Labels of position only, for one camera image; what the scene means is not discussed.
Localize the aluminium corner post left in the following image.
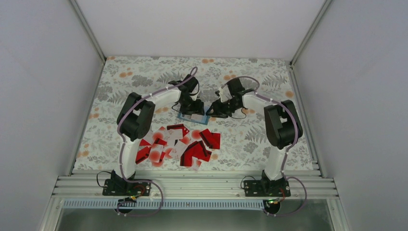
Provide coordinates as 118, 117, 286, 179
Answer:
69, 0, 106, 64

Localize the white red-dot card lower left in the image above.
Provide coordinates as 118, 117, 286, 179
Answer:
149, 145, 166, 167

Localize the red card lower left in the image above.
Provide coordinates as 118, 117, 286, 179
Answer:
135, 146, 151, 164

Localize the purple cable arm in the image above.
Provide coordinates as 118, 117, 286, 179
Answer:
221, 76, 307, 218
116, 66, 199, 218

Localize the blue leather card holder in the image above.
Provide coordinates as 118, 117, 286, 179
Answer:
178, 113, 210, 125

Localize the red card striped right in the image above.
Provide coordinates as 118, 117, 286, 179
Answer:
199, 129, 214, 147

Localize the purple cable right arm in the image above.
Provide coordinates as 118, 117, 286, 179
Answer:
221, 76, 307, 218

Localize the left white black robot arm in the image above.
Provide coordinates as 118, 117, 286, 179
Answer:
115, 74, 204, 195

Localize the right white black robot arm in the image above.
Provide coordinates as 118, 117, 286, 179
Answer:
206, 77, 303, 196

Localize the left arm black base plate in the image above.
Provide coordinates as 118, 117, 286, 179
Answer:
102, 179, 151, 196

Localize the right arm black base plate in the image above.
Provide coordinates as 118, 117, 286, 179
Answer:
242, 180, 291, 197

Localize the blue slotted cable duct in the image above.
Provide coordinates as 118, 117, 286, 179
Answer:
62, 198, 264, 210

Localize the red card far right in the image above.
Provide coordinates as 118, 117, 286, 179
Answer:
209, 133, 221, 150

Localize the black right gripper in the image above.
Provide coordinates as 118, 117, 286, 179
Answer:
206, 98, 242, 118

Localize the aluminium corner post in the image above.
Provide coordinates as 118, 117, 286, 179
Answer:
290, 0, 332, 68
69, 0, 106, 64

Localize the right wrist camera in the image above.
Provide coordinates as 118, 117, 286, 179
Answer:
216, 87, 227, 102

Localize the red card lower centre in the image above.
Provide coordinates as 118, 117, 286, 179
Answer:
180, 141, 212, 167

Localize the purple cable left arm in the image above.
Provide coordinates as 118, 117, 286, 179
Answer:
116, 66, 199, 218

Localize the aluminium corner post right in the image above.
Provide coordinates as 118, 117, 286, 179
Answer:
290, 0, 332, 68

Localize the aluminium rail base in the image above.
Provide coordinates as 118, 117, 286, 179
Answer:
52, 170, 339, 199

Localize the floral patterned table mat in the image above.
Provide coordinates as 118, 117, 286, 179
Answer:
74, 56, 295, 171

